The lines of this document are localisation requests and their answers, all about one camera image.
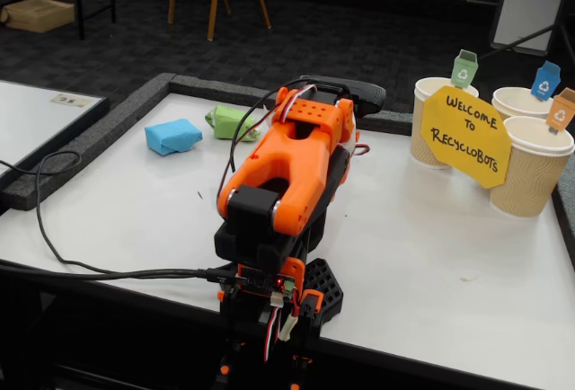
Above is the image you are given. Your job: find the brown cardboard box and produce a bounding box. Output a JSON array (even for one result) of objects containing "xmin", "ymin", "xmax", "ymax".
[{"xmin": 0, "ymin": 0, "xmax": 76, "ymax": 34}]

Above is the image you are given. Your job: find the thin black camera cable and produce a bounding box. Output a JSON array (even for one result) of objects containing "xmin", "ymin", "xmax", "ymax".
[{"xmin": 0, "ymin": 77, "xmax": 315, "ymax": 281}]

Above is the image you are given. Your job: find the thick black USB cable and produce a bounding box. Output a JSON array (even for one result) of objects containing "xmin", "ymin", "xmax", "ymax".
[{"xmin": 0, "ymin": 258, "xmax": 246, "ymax": 288}]

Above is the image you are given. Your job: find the black table leg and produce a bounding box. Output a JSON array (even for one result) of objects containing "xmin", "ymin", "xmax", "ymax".
[{"xmin": 71, "ymin": 0, "xmax": 119, "ymax": 41}]

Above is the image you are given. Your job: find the ribbed brown paper cup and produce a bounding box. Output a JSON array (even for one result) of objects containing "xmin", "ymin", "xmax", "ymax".
[
  {"xmin": 491, "ymin": 86, "xmax": 562, "ymax": 121},
  {"xmin": 409, "ymin": 76, "xmax": 481, "ymax": 171},
  {"xmin": 488, "ymin": 115, "xmax": 575, "ymax": 219}
]

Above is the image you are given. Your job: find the blue recycling bin label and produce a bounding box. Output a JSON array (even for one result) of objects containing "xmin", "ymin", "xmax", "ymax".
[{"xmin": 530, "ymin": 60, "xmax": 563, "ymax": 102}]

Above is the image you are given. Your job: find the black framed white easel board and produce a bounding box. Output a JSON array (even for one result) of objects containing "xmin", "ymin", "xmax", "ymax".
[{"xmin": 478, "ymin": 0, "xmax": 575, "ymax": 62}]

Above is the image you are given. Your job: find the orange recycling bin label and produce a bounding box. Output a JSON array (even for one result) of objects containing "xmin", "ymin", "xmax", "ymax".
[{"xmin": 546, "ymin": 87, "xmax": 575, "ymax": 136}]

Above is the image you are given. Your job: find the blue paper parcel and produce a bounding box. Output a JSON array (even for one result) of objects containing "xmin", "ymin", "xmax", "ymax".
[{"xmin": 144, "ymin": 118, "xmax": 204, "ymax": 157}]

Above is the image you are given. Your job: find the green paper parcel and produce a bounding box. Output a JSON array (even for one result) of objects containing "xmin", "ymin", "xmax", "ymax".
[{"xmin": 204, "ymin": 104, "xmax": 262, "ymax": 144}]

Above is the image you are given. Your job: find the yellow handwritten welcome sign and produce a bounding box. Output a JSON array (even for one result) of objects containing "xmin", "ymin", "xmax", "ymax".
[{"xmin": 420, "ymin": 84, "xmax": 513, "ymax": 190}]

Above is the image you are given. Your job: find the short dark grey foam strip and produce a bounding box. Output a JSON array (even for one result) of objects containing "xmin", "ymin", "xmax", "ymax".
[{"xmin": 357, "ymin": 109, "xmax": 414, "ymax": 137}]

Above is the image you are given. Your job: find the black webcam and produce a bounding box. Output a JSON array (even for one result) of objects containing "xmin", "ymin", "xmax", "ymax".
[{"xmin": 298, "ymin": 74, "xmax": 388, "ymax": 118}]

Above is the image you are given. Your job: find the servo wire bundle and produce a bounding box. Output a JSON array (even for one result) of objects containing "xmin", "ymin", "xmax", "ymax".
[{"xmin": 260, "ymin": 290, "xmax": 303, "ymax": 363}]

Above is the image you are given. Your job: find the orange controller board holder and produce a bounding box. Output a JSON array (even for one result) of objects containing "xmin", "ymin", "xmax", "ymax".
[{"xmin": 236, "ymin": 258, "xmax": 306, "ymax": 297}]

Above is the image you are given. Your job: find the black robot base clamp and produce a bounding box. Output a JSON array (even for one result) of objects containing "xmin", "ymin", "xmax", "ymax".
[{"xmin": 214, "ymin": 257, "xmax": 346, "ymax": 390}]

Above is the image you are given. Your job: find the small paper note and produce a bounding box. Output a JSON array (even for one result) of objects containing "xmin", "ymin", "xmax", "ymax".
[{"xmin": 50, "ymin": 93, "xmax": 93, "ymax": 108}]

